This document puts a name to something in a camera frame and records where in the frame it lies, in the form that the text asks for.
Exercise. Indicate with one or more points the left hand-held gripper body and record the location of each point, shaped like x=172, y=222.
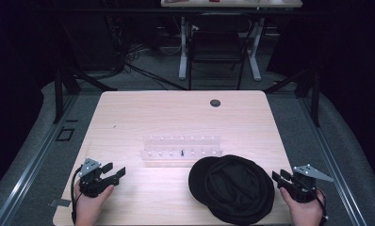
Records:
x=93, y=183

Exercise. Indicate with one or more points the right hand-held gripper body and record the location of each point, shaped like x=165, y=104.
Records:
x=303, y=186

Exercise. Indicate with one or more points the black cap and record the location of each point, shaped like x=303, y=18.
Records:
x=231, y=190

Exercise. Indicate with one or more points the person's left hand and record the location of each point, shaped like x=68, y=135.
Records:
x=88, y=208

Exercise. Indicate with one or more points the person's right hand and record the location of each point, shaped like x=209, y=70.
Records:
x=305, y=213

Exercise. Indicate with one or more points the grey tape strip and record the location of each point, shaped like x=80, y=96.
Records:
x=59, y=202

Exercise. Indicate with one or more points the black tape square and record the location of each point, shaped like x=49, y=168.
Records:
x=57, y=137

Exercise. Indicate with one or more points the short black tape strip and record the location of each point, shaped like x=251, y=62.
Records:
x=71, y=120

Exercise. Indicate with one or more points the clear acrylic rack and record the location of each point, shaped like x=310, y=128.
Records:
x=181, y=147

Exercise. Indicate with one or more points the black metal stand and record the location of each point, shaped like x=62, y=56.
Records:
x=315, y=94
x=59, y=91

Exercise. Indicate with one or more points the round grey table grommet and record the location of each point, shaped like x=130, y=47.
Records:
x=215, y=103

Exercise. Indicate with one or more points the black chair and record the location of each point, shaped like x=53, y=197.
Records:
x=217, y=45

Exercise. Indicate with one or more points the white-legged desk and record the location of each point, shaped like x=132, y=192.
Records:
x=231, y=3

